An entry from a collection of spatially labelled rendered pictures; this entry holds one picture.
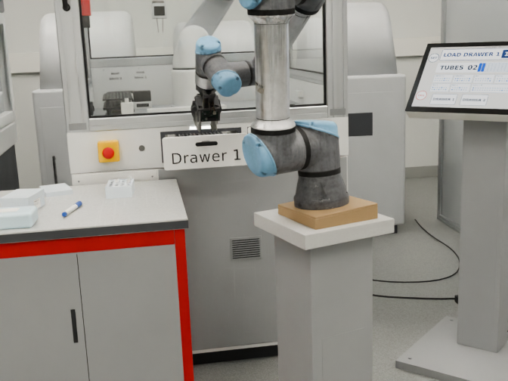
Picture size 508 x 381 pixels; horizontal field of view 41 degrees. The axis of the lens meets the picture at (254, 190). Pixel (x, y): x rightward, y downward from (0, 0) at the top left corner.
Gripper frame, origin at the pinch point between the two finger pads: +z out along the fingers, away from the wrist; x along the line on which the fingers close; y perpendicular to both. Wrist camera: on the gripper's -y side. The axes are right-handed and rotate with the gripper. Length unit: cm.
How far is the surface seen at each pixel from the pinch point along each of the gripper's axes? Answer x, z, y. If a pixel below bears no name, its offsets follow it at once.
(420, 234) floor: 147, 174, -80
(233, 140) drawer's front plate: 9.5, 7.1, -0.4
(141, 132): -21.0, 14.5, -15.0
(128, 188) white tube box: -26.5, 10.1, 15.9
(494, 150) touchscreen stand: 103, 12, 8
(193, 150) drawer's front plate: -4.0, 9.2, 1.0
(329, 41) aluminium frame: 48, -9, -32
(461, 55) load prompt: 97, -7, -23
